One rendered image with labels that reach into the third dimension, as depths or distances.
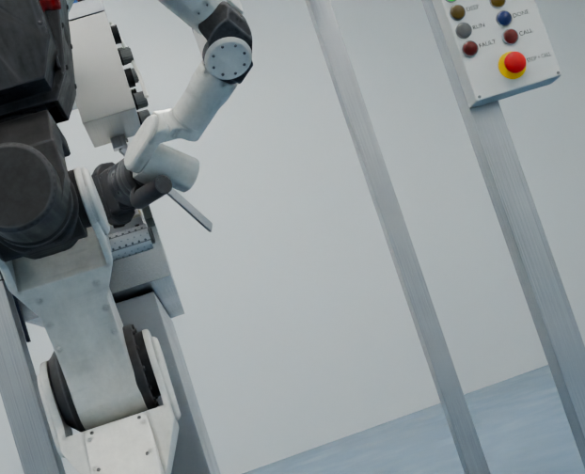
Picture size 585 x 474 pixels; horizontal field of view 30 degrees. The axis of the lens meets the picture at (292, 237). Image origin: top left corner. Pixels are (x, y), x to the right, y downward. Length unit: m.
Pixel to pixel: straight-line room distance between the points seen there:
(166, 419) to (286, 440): 3.86
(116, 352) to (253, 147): 4.08
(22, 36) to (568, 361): 1.14
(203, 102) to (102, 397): 0.51
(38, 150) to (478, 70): 0.93
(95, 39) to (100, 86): 0.09
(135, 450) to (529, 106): 4.83
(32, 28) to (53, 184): 0.23
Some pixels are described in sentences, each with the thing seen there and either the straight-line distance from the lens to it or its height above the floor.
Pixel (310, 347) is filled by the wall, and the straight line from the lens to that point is 5.61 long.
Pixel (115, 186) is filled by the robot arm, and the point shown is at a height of 0.90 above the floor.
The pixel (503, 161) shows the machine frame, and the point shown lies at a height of 0.73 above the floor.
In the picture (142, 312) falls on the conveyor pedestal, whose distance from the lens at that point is 2.15.
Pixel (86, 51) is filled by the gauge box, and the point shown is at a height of 1.18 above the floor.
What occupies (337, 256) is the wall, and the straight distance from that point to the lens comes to 5.69.
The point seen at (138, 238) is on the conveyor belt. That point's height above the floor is 0.81.
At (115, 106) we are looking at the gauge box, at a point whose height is 1.06.
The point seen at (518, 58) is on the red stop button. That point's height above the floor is 0.89.
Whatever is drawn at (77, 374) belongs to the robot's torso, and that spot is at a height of 0.59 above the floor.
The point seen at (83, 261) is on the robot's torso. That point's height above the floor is 0.74.
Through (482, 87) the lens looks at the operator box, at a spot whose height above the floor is 0.86.
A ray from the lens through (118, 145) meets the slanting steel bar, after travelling 2.23.
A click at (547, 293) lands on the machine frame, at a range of 2.04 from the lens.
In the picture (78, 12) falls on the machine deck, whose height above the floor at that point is 1.25.
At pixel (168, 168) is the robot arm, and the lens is 1.88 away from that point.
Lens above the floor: 0.53
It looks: 6 degrees up
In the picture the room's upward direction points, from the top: 18 degrees counter-clockwise
